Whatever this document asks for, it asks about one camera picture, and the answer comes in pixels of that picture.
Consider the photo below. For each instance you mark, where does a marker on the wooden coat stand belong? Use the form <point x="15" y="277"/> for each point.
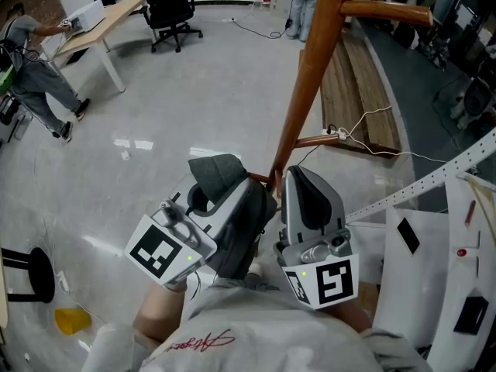
<point x="306" y="83"/>

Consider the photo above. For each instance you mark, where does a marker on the red round button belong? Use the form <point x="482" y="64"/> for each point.
<point x="462" y="252"/>

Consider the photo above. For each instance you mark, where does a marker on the white metal shelving unit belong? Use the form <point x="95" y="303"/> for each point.
<point x="434" y="277"/>

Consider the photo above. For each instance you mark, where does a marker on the white paper scrap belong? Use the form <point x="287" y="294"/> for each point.
<point x="125" y="156"/>

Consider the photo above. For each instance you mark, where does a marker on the black office chair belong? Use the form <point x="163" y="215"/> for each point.
<point x="170" y="2"/>

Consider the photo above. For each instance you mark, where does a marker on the wooden desk with white legs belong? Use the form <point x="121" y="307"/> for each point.
<point x="108" y="18"/>

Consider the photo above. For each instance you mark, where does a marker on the black round stool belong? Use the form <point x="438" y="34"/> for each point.
<point x="40" y="273"/>

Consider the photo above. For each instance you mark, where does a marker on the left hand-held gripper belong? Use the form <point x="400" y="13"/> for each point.
<point x="155" y="250"/>

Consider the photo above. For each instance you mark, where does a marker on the person's left forearm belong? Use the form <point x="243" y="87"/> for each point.
<point x="159" y="312"/>

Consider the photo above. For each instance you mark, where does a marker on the reddish brown pen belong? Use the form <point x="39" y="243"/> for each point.
<point x="470" y="213"/>

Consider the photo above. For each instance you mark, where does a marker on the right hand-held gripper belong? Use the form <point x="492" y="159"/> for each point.
<point x="337" y="281"/>

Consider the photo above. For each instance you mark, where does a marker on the wooden board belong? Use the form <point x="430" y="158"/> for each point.
<point x="360" y="91"/>

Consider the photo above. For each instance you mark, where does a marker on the white floor power strip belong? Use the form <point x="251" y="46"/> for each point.
<point x="63" y="281"/>

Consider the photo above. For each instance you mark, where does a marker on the dark grey fabric bag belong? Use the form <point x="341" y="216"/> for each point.
<point x="240" y="238"/>

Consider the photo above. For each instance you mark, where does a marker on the person's right forearm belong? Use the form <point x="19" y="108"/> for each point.
<point x="350" y="316"/>

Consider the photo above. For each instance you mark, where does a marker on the person's grey jeans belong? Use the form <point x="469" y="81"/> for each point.
<point x="248" y="284"/>

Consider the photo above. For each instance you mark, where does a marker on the person's right shoe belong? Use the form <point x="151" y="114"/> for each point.
<point x="256" y="269"/>

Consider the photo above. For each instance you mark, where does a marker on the person's white shirt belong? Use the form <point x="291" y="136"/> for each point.
<point x="263" y="335"/>

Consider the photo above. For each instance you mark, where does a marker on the yellow plastic cup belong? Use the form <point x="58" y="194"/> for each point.
<point x="71" y="320"/>

